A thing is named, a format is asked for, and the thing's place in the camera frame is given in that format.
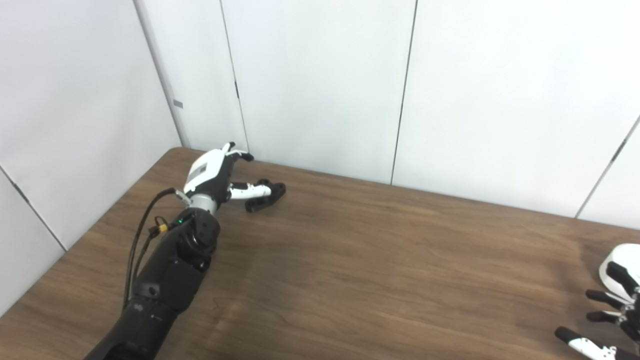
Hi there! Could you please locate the round white plastic piece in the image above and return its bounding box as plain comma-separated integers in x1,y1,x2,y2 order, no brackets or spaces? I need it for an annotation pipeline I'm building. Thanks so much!
599,243,640,291

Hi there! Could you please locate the black plastic holder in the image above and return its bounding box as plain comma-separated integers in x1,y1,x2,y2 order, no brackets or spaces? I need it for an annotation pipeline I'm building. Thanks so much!
245,179,287,214

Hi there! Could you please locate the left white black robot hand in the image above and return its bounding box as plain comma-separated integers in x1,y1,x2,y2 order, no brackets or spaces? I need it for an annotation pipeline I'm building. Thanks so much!
183,142,273,204

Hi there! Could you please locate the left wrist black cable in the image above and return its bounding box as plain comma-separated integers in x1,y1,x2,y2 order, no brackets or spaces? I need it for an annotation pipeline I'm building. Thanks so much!
122,187,193,308

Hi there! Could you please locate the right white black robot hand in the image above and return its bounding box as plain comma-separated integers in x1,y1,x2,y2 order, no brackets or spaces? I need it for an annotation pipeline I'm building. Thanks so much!
555,261,640,360

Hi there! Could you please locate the left arm yellow plug wire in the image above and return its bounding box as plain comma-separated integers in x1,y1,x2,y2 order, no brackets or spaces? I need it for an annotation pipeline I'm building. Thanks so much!
127,216,183,296

